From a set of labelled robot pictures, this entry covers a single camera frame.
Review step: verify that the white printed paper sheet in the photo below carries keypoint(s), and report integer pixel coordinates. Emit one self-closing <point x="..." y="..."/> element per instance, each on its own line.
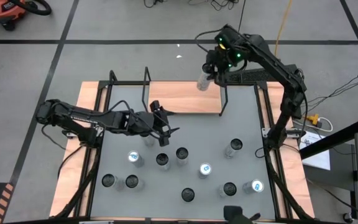
<point x="320" y="158"/>

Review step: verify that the orange shop vacuum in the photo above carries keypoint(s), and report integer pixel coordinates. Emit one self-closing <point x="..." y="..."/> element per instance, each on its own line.
<point x="2" y="9"/>

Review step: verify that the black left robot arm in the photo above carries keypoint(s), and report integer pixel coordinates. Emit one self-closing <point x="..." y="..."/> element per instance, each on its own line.
<point x="73" y="117"/>

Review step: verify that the wooden shelf black metal legs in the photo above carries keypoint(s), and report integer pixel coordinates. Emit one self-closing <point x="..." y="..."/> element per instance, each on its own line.
<point x="182" y="96"/>

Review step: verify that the yellow power splitter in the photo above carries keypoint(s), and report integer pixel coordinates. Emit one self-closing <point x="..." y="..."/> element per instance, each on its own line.
<point x="314" y="119"/>

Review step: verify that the Red Bull sugarfree can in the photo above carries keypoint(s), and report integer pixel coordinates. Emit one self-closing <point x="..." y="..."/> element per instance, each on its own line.
<point x="134" y="157"/>
<point x="205" y="169"/>
<point x="257" y="186"/>

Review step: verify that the black desk beam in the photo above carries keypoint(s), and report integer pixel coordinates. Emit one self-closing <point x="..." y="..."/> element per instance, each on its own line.
<point x="331" y="140"/>

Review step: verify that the white Celsius can black lid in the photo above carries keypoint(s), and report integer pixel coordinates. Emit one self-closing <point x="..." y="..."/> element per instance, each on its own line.
<point x="229" y="188"/>
<point x="203" y="83"/>

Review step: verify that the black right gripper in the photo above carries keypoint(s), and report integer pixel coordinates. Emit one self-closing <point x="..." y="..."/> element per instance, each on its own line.
<point x="230" y="62"/>

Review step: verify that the Celsius can blue band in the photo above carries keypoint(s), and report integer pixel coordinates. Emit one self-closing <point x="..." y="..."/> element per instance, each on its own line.
<point x="236" y="144"/>
<point x="162" y="159"/>

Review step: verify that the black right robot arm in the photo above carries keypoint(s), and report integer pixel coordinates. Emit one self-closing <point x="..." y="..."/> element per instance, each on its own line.
<point x="278" y="65"/>

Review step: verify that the black aluminium rig frame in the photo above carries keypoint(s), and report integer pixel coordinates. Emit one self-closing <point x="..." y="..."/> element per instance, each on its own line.
<point x="126" y="83"/>

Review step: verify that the Celsius Peach Vibe can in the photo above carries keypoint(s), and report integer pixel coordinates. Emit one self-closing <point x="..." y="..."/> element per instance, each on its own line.
<point x="182" y="153"/>
<point x="187" y="194"/>
<point x="108" y="180"/>

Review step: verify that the yellow tape tag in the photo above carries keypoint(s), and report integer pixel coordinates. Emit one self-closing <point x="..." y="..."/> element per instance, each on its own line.
<point x="222" y="47"/>

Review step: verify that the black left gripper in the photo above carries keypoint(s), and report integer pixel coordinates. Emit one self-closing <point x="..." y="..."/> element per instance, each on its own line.
<point x="148" y="124"/>

